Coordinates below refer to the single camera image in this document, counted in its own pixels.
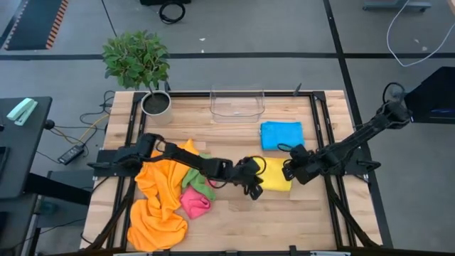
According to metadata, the black power adapter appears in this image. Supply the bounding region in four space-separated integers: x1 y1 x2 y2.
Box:
57 144 85 166

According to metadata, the black orange-edged floor mat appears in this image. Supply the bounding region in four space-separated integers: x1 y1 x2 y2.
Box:
0 0 70 50

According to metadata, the pink microfiber towel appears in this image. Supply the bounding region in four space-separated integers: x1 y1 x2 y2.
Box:
179 184 213 220

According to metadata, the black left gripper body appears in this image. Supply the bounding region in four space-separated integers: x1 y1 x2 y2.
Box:
231 155 267 190

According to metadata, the blue microfiber towel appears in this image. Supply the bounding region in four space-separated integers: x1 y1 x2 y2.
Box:
260 121 306 151

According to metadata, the orange microfiber towel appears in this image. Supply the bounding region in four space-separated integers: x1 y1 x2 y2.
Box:
134 138 200 200
127 166 188 252

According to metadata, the white floor cable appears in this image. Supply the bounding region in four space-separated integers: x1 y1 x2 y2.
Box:
386 0 455 68

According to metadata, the green microfiber towel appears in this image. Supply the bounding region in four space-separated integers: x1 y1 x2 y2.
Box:
181 153 217 202

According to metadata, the clear plastic bin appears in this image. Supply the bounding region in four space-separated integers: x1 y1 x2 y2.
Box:
208 85 266 124

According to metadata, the grey desk base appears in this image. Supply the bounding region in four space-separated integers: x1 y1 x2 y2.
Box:
35 169 95 228

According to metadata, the long black floor cable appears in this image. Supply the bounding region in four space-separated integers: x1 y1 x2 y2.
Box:
101 0 118 36

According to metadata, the coiled black cable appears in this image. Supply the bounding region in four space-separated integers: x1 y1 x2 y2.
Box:
159 1 186 25

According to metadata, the black metal table frame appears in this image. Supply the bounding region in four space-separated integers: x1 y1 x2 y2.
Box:
80 90 383 256

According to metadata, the black desk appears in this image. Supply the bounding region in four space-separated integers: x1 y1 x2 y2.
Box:
0 95 53 200

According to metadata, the green leafy plant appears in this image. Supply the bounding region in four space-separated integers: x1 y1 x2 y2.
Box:
102 30 171 99

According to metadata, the grey desk foot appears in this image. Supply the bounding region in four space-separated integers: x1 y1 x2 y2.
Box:
362 0 433 11

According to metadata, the mint green stapler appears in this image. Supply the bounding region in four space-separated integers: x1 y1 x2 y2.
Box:
6 97 38 127

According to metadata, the black cabinet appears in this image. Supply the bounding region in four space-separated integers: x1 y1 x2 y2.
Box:
404 66 455 124

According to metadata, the yellow microfiber towel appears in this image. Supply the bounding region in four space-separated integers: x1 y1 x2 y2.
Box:
252 156 293 192

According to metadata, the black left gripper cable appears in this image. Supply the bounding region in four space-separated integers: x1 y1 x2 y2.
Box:
248 155 267 176

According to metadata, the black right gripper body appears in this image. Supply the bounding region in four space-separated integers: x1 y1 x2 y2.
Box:
285 144 321 185

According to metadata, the yellow floor cable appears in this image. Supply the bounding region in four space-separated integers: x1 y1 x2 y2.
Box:
53 113 109 143

